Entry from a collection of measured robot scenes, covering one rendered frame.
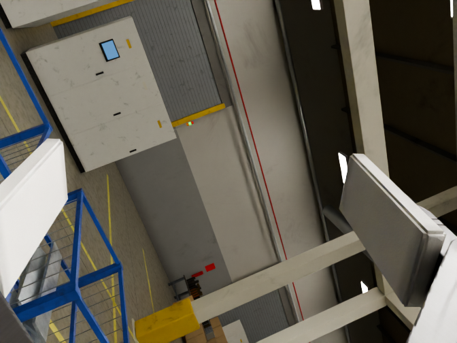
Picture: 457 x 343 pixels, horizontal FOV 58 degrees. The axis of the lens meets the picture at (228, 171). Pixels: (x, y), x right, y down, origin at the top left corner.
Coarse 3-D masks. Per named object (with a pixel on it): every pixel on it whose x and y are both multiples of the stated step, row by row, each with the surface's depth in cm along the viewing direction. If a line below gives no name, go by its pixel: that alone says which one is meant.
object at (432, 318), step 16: (448, 256) 12; (448, 272) 11; (432, 288) 11; (448, 288) 11; (432, 304) 10; (448, 304) 10; (416, 320) 10; (432, 320) 10; (448, 320) 10; (416, 336) 9; (432, 336) 9; (448, 336) 9
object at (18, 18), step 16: (0, 0) 659; (16, 0) 665; (32, 0) 671; (48, 0) 677; (64, 0) 683; (80, 0) 689; (96, 0) 695; (112, 0) 836; (0, 16) 667; (16, 16) 673; (32, 16) 678; (48, 16) 685; (64, 16) 851
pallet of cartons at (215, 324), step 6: (216, 318) 1381; (216, 324) 1362; (198, 330) 1360; (216, 330) 1342; (222, 330) 1336; (186, 336) 1352; (192, 336) 1346; (198, 336) 1340; (204, 336) 1334; (216, 336) 1322; (222, 336) 1316; (186, 342) 1331; (192, 342) 1325; (198, 342) 1320; (204, 342) 1314; (210, 342) 1307; (216, 342) 1302; (222, 342) 1296
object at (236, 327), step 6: (228, 324) 1422; (234, 324) 1416; (240, 324) 1409; (228, 330) 1400; (234, 330) 1394; (240, 330) 1388; (210, 336) 1399; (228, 336) 1379; (234, 336) 1382; (240, 336) 1390; (246, 336) 1401; (228, 342) 1386; (234, 342) 1394; (240, 342) 1403; (246, 342) 1413
